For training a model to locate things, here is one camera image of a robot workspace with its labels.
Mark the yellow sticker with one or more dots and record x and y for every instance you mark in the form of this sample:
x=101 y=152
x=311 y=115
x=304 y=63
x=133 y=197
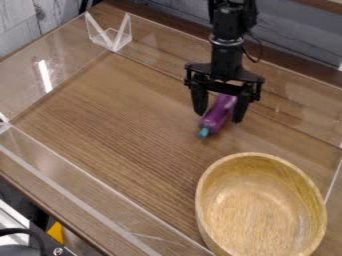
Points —
x=56 y=233

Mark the clear acrylic tray walls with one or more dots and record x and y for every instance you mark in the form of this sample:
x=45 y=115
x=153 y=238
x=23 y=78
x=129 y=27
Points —
x=99 y=144

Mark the brown wooden bowl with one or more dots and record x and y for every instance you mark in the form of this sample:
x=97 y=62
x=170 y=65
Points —
x=259 y=207

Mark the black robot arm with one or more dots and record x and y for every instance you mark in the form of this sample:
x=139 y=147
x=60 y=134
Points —
x=232 y=17

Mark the black device with screw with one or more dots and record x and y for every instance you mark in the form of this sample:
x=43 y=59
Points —
x=73 y=247

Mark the purple toy eggplant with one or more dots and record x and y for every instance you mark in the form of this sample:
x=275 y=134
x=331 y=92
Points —
x=216 y=116

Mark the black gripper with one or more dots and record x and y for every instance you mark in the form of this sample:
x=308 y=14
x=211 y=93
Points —
x=223 y=76

